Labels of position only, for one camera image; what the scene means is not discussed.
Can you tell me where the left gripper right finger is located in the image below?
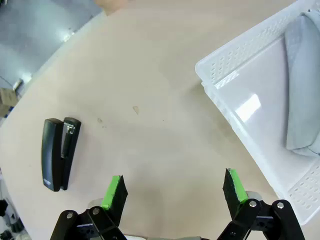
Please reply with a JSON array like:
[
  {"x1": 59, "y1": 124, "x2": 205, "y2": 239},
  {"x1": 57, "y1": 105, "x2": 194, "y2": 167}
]
[{"x1": 217, "y1": 168, "x2": 307, "y2": 240}]

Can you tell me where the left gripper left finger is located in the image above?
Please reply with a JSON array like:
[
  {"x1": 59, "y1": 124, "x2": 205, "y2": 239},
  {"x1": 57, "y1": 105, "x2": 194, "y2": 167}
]
[{"x1": 51, "y1": 174, "x2": 130, "y2": 240}]

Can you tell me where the black stapler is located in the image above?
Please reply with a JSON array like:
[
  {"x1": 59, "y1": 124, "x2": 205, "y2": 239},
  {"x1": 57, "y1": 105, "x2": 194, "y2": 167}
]
[{"x1": 41, "y1": 116, "x2": 83, "y2": 193}]

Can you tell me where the white perforated plastic basket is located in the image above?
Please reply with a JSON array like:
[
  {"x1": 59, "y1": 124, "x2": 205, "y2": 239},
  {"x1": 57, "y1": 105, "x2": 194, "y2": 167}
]
[{"x1": 194, "y1": 0, "x2": 320, "y2": 226}]

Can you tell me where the person's right hand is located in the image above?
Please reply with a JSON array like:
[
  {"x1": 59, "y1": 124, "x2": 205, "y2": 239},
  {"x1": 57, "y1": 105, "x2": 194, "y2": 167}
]
[{"x1": 95, "y1": 0, "x2": 131, "y2": 16}]

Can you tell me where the grey fabric pouch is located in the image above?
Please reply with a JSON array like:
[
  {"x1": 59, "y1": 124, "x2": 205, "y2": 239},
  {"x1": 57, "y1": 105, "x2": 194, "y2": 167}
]
[{"x1": 284, "y1": 11, "x2": 320, "y2": 158}]

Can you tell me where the small brown cardboard box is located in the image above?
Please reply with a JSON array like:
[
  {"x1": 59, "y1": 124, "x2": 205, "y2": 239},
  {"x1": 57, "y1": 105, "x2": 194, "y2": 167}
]
[{"x1": 0, "y1": 87, "x2": 19, "y2": 117}]

